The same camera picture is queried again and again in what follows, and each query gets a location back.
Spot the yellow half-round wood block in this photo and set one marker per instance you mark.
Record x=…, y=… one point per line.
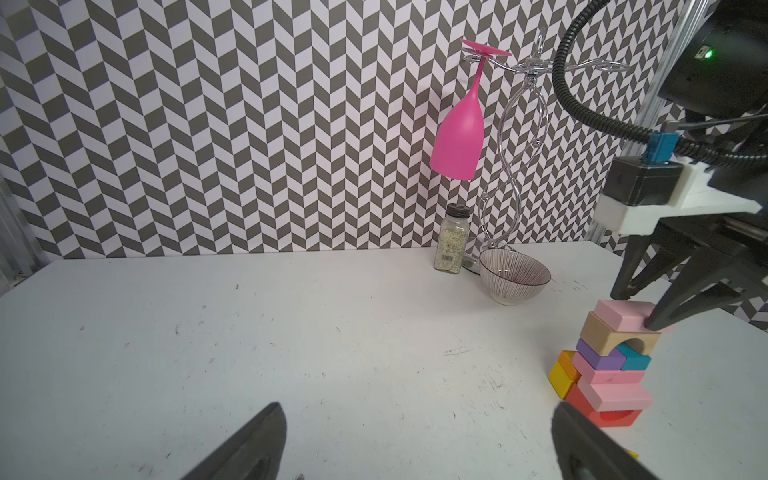
x=560, y=381

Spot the glass spice jar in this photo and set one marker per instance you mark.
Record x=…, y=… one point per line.
x=452, y=239

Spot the natural wood block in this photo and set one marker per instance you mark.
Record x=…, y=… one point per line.
x=601, y=338

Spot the red arch wood block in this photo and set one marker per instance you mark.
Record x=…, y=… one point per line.
x=603, y=419

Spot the orange wood block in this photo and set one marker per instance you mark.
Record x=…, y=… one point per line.
x=565, y=360

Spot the striped ceramic bowl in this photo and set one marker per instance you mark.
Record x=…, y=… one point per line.
x=512, y=277

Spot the pink rectangular wood block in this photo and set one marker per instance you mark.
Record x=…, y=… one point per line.
x=593, y=376

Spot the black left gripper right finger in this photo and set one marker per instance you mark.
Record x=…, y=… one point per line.
x=584, y=451

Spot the pink half-round wood block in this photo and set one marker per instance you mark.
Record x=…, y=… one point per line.
x=615, y=397

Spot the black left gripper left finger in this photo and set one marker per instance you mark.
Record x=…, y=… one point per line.
x=253, y=452

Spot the pink lamp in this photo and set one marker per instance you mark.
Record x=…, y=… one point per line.
x=459, y=141

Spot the purple wood cube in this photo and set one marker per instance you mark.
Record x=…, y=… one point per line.
x=615, y=360

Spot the teal wood cube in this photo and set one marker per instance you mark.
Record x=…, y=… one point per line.
x=634, y=361

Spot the left corner metal post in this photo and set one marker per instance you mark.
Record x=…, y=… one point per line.
x=21, y=254

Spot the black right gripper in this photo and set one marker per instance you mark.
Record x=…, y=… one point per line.
x=728, y=255

